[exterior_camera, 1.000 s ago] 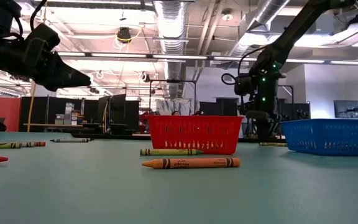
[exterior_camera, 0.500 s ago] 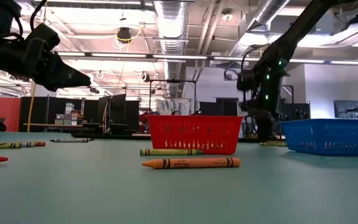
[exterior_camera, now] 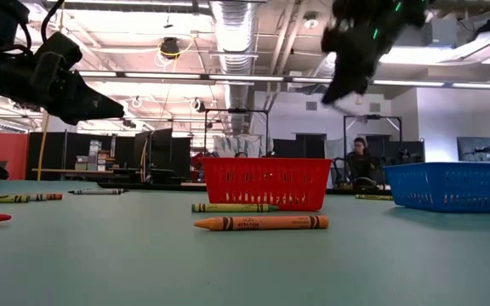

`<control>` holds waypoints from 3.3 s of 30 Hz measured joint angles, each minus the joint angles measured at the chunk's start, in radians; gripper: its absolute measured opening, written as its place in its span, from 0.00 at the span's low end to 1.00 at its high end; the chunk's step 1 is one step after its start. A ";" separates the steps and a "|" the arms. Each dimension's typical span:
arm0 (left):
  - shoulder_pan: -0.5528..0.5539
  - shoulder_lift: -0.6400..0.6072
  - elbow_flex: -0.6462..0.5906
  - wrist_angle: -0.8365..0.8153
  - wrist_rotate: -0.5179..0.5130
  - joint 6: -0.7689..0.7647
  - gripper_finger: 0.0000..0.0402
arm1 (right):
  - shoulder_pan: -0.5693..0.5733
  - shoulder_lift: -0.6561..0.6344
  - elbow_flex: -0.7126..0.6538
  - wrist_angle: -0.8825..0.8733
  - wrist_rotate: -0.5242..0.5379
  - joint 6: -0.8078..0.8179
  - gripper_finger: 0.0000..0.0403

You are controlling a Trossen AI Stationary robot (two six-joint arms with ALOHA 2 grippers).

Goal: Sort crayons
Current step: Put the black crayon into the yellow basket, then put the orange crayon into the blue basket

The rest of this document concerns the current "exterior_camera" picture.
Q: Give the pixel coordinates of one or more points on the long ceiling light bar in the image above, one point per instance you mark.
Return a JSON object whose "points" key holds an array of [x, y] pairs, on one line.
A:
{"points": [[164, 75]]}

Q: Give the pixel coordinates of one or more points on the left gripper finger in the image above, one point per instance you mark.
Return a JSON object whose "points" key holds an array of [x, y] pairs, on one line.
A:
{"points": [[87, 106]]}

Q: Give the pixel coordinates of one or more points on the red plastic basket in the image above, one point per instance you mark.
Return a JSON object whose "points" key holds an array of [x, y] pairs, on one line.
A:
{"points": [[266, 183]]}

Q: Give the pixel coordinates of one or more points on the white patterned cloth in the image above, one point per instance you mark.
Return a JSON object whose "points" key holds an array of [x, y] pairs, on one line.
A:
{"points": [[258, 144]]}

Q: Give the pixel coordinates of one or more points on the round ceiling detector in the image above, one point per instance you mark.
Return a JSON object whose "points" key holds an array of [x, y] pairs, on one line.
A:
{"points": [[311, 20]]}

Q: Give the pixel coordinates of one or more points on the red partition panel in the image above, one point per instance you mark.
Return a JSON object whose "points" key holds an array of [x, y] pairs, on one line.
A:
{"points": [[4, 155]]}

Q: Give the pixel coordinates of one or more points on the silver ventilation duct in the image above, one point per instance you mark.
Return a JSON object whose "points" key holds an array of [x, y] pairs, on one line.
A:
{"points": [[234, 42]]}

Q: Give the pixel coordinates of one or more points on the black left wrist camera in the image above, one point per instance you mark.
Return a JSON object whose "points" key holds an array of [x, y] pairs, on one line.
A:
{"points": [[58, 55]]}

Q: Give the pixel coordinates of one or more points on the black ceiling camera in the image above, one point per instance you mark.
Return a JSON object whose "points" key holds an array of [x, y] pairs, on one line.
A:
{"points": [[169, 47]]}

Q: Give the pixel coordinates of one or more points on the blue plastic basket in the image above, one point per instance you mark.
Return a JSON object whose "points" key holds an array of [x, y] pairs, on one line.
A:
{"points": [[453, 187]]}

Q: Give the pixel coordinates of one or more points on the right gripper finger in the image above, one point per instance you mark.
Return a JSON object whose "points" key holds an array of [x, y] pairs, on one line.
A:
{"points": [[351, 72]]}

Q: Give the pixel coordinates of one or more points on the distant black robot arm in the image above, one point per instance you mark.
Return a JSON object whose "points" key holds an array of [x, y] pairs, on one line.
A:
{"points": [[489, 149]]}

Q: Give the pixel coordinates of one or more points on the white crayon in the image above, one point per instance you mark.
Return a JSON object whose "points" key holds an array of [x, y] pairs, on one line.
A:
{"points": [[98, 191]]}

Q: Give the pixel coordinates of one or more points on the green table mat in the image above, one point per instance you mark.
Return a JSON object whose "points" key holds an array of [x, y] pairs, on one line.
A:
{"points": [[143, 263]]}

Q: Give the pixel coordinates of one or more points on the dark computer monitor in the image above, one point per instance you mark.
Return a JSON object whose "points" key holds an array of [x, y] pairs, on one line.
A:
{"points": [[476, 149]]}

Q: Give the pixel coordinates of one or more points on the black stand frame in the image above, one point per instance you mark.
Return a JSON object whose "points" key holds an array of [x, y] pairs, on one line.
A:
{"points": [[387, 117]]}

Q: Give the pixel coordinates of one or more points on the yellow green crayon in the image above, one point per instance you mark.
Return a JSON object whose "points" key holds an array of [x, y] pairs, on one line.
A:
{"points": [[236, 207], [2, 198], [374, 196]]}

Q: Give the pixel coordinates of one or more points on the person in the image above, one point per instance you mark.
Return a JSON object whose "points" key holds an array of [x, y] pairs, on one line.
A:
{"points": [[241, 155], [360, 163]]}

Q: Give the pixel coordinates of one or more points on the black partition wall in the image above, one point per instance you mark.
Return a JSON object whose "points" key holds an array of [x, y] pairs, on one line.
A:
{"points": [[49, 153]]}

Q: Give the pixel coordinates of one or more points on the stacked storage boxes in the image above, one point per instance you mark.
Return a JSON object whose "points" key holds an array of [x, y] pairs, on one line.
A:
{"points": [[94, 153]]}

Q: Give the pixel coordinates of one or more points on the wooden bench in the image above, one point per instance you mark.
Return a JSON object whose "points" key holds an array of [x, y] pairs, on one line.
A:
{"points": [[66, 171]]}

